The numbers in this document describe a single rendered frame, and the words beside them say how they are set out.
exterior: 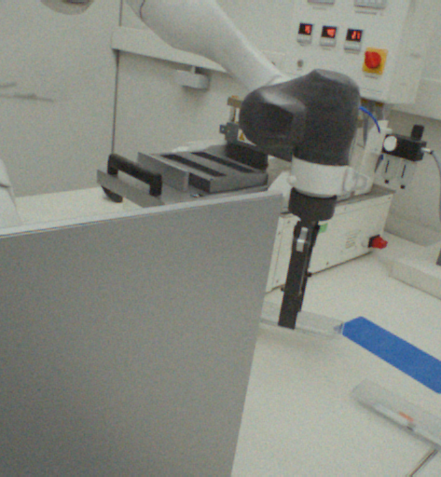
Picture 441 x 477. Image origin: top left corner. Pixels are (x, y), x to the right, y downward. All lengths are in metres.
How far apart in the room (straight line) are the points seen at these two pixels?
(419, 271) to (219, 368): 0.84
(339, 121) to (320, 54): 0.62
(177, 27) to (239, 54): 0.13
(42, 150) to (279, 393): 1.91
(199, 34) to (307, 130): 0.24
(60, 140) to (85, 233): 2.19
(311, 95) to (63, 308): 0.52
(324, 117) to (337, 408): 0.44
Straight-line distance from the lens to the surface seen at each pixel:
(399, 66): 1.28
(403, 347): 1.05
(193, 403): 0.54
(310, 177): 0.79
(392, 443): 0.82
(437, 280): 1.29
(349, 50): 1.34
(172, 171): 0.98
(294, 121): 0.78
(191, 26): 0.86
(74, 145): 2.60
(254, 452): 0.74
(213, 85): 2.12
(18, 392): 0.42
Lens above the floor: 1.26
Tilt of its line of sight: 21 degrees down
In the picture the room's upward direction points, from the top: 8 degrees clockwise
